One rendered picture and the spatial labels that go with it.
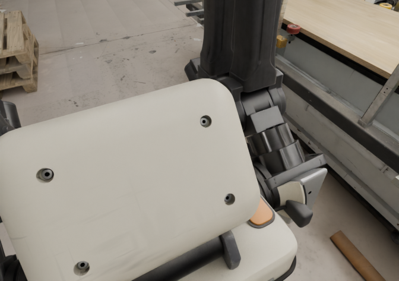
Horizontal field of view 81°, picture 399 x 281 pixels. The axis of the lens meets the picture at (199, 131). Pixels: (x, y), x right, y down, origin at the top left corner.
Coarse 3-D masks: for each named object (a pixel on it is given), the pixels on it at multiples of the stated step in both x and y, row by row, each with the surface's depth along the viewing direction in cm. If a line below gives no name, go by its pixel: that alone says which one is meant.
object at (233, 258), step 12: (216, 240) 23; (228, 240) 22; (192, 252) 22; (204, 252) 22; (216, 252) 23; (228, 252) 22; (168, 264) 21; (180, 264) 21; (192, 264) 22; (204, 264) 23; (228, 264) 24; (144, 276) 21; (156, 276) 21; (168, 276) 21; (180, 276) 22
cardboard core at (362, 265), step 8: (336, 232) 140; (336, 240) 139; (344, 240) 137; (344, 248) 136; (352, 248) 134; (352, 256) 132; (360, 256) 131; (360, 264) 129; (368, 264) 128; (360, 272) 129; (368, 272) 126; (376, 272) 126; (368, 280) 126; (376, 280) 123; (384, 280) 123
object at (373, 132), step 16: (288, 80) 148; (304, 80) 142; (304, 96) 140; (320, 96) 131; (320, 112) 133; (336, 112) 123; (352, 112) 122; (352, 128) 118; (368, 128) 114; (368, 144) 113; (384, 144) 107; (384, 160) 108
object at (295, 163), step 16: (272, 128) 37; (288, 128) 38; (256, 144) 38; (272, 144) 36; (288, 144) 37; (256, 160) 38; (272, 160) 36; (288, 160) 35; (304, 160) 37; (320, 160) 36; (272, 176) 34; (288, 176) 35
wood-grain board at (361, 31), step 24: (288, 0) 184; (312, 0) 184; (336, 0) 184; (360, 0) 184; (288, 24) 157; (312, 24) 151; (336, 24) 151; (360, 24) 151; (384, 24) 151; (336, 48) 131; (360, 48) 129; (384, 48) 129; (384, 72) 113
